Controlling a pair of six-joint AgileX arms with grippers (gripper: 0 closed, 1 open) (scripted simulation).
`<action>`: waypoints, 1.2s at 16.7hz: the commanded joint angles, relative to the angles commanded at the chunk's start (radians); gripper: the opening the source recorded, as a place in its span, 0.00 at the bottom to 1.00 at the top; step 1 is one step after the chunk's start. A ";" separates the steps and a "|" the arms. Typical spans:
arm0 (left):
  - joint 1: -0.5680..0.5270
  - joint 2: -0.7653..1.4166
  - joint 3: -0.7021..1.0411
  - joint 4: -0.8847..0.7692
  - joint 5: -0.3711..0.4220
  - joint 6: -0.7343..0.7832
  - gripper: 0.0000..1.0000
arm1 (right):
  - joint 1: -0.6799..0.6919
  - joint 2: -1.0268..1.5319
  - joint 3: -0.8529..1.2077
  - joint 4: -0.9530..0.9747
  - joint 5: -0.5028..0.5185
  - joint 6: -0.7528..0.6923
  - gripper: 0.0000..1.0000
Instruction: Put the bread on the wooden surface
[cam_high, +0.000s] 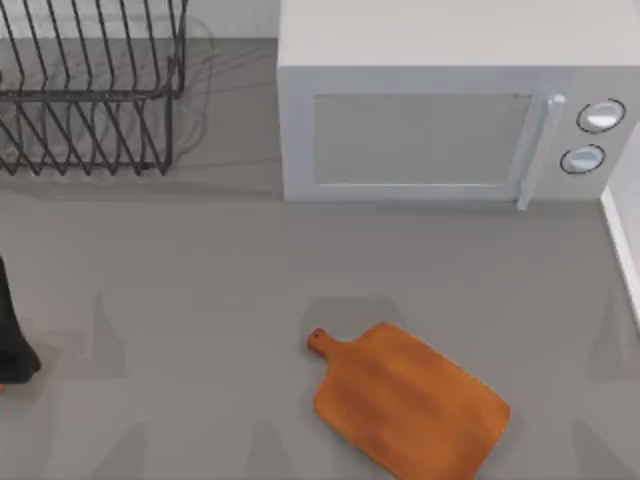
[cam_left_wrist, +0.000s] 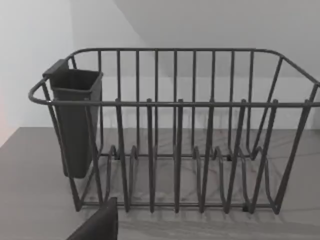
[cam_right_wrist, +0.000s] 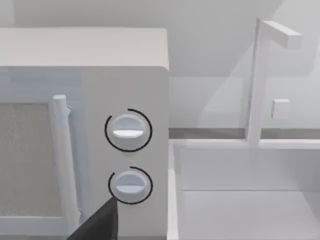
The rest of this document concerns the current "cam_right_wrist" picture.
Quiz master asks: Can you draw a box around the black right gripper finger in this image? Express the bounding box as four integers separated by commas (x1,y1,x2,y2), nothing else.
65,196,119,240

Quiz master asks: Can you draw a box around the pale round microwave knob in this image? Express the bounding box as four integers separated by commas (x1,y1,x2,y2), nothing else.
113,171,147,199
109,113,146,147

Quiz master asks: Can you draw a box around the pale microwave door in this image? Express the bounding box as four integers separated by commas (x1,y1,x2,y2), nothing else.
0,66,86,240

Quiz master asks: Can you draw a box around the pale microwave oven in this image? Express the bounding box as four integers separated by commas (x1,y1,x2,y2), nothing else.
0,27,170,240

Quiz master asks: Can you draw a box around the white sink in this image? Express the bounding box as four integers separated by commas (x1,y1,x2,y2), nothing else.
166,138,320,240

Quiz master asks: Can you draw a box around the tall white tap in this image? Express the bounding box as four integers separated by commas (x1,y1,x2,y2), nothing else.
245,17,303,149

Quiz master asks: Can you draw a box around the pale microwave door handle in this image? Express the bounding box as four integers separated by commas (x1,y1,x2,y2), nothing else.
51,94,81,240

